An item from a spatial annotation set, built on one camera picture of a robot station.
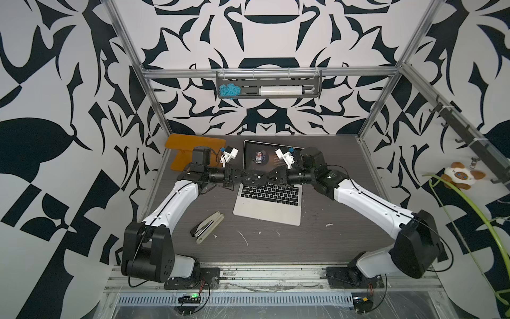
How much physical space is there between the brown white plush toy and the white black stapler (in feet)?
2.72

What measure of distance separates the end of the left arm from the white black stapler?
0.23 metres

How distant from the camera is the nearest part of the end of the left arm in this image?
2.25ft

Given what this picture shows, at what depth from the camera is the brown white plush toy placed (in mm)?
596

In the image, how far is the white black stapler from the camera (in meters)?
Result: 0.85

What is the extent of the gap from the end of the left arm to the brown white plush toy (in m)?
0.63

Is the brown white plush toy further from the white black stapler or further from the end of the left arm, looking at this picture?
the white black stapler

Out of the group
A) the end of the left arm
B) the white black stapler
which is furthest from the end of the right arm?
the white black stapler
